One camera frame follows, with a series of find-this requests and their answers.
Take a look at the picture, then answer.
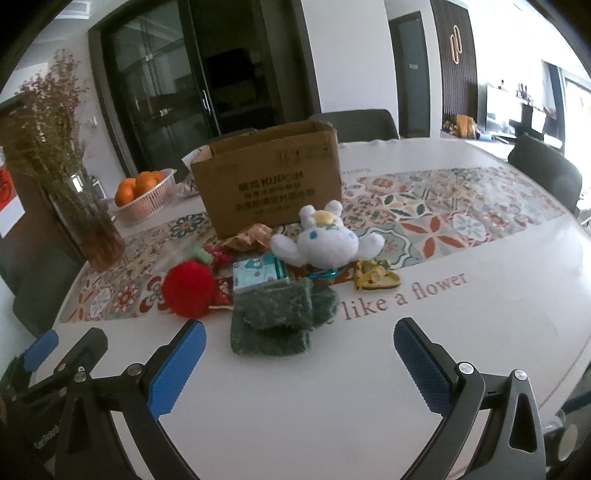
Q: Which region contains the yellow minion strap toy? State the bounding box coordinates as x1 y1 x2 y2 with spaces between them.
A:
353 259 402 290

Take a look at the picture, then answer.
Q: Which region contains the white plush bunny toy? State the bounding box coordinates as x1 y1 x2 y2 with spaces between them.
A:
270 200 386 270

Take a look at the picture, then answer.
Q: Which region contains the orange fruit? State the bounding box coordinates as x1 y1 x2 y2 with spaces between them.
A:
133 171 163 197
114 178 136 207

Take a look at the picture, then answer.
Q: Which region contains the red fu character poster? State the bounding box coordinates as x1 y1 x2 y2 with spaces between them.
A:
0 164 25 237

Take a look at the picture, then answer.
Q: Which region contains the red snack packet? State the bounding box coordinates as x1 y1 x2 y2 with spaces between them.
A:
209 277 233 310

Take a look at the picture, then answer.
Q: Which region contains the white fruit basket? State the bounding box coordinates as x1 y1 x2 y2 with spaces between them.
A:
109 168 176 227

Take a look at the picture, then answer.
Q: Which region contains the red fluffy pompom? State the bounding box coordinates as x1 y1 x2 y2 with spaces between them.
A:
161 260 216 319

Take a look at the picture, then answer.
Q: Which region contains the brown cardboard box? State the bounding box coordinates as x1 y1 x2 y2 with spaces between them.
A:
190 120 342 239

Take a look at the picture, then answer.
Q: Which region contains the orange fruit right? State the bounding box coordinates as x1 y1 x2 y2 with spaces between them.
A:
133 171 163 197

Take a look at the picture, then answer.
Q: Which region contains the teal cartoon tissue pack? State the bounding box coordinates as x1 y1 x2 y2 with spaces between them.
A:
232 252 288 294

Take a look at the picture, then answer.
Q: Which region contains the dark green fuzzy cloth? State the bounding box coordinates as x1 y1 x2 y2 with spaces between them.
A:
230 279 339 357

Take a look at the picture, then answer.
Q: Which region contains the dark chair left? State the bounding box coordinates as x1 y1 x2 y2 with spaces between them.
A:
12 247 84 338

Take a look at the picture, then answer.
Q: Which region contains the floral tissue box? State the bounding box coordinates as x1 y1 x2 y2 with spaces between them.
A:
178 145 212 198

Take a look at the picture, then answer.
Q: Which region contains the crumpled gold foil wrapper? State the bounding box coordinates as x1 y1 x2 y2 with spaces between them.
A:
221 223 273 253

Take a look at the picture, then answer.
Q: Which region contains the black glass cabinet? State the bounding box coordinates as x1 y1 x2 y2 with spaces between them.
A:
88 1 320 175

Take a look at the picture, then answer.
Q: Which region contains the patterned tile table runner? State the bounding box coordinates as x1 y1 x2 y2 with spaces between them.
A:
57 165 565 323

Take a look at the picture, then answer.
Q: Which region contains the glass vase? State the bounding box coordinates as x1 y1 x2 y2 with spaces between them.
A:
48 168 125 272

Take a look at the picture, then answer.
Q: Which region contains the dried flower bouquet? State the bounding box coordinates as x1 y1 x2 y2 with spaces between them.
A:
1 49 86 204

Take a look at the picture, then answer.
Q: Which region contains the dark chair right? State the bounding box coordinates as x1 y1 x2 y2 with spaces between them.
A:
508 134 583 214

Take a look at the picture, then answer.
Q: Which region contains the orange fruit left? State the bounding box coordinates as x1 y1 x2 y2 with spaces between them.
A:
114 178 136 207

